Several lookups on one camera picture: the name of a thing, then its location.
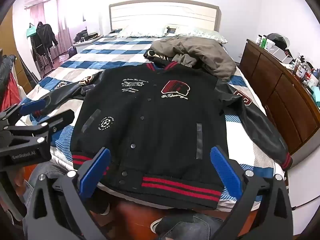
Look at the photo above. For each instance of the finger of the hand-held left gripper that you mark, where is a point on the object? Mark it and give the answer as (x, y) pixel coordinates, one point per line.
(32, 106)
(57, 120)

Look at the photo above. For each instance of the pink curtains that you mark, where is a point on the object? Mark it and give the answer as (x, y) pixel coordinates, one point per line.
(65, 17)

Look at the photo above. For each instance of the cluster of bottles and boxes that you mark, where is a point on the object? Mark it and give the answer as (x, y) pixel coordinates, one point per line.
(303, 72)

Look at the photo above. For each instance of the black clothes on rack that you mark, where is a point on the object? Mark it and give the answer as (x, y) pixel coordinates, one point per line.
(43, 40)

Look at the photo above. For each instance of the person's leg in jeans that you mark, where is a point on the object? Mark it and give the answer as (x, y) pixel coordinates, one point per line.
(47, 170)

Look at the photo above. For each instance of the dark helmet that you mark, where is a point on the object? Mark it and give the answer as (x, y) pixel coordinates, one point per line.
(278, 40)

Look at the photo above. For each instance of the green and white bottles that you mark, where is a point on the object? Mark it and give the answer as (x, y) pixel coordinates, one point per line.
(261, 42)

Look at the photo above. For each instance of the black and cream patterned cloth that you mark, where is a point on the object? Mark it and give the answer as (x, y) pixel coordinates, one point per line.
(153, 55)

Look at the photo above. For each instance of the teal bag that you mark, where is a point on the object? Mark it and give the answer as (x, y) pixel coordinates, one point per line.
(31, 31)

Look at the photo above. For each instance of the white open box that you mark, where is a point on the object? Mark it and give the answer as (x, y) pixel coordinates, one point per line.
(280, 53)

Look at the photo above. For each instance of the brown wooden dresser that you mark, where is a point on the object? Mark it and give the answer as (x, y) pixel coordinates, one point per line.
(277, 87)

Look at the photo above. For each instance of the white nightstand with dark items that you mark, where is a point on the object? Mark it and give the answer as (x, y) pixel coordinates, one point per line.
(86, 40)

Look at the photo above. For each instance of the hanging red and black clothes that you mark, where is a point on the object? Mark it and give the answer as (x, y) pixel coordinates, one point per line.
(10, 85)

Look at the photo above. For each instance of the white floral pillow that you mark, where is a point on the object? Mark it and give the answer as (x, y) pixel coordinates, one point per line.
(202, 35)
(142, 31)

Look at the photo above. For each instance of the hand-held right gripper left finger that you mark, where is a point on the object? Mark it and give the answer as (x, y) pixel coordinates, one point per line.
(96, 172)

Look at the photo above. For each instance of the black varsity jacket red stripes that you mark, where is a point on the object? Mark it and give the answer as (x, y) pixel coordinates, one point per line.
(155, 130)

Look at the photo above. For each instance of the grey padded jacket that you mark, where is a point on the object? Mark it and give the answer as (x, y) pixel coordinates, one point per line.
(200, 52)

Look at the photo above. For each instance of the bed with blue checked sheet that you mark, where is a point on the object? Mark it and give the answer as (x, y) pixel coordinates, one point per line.
(110, 55)

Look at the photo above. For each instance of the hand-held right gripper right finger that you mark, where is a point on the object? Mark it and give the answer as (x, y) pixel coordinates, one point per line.
(226, 172)

